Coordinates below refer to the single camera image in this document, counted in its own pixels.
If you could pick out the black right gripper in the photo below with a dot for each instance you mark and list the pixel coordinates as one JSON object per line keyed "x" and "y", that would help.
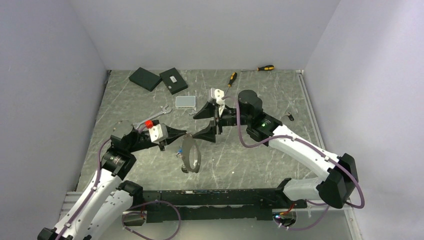
{"x": 208, "y": 134}

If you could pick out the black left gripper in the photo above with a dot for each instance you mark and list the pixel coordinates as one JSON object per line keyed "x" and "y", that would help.
{"x": 173, "y": 134}

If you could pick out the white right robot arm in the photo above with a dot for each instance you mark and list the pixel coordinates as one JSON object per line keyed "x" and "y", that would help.
{"x": 336, "y": 183}

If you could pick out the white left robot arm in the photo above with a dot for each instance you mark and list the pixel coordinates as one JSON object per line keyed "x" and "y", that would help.
{"x": 108, "y": 193}

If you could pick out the large silver wrench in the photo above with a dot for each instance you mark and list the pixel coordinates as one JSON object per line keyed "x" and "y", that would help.
{"x": 164, "y": 110}

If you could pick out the black box with label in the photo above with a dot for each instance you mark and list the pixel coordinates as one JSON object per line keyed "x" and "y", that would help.
{"x": 174, "y": 82}

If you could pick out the black flat box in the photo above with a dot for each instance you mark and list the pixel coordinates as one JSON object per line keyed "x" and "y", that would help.
{"x": 145, "y": 79}

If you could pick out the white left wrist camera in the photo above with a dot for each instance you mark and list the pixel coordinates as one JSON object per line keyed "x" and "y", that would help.
{"x": 158, "y": 133}

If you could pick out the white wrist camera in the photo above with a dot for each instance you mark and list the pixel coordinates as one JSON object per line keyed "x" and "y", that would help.
{"x": 217, "y": 96}
{"x": 158, "y": 133}

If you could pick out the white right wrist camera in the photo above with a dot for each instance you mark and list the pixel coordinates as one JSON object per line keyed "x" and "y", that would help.
{"x": 217, "y": 96}

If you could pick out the white network switch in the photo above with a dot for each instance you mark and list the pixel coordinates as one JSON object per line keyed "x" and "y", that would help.
{"x": 185, "y": 102}

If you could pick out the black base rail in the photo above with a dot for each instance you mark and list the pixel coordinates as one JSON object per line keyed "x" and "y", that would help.
{"x": 214, "y": 204}

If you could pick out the orange black screwdriver at wall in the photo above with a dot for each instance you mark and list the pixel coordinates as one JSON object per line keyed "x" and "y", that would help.
{"x": 265, "y": 68}

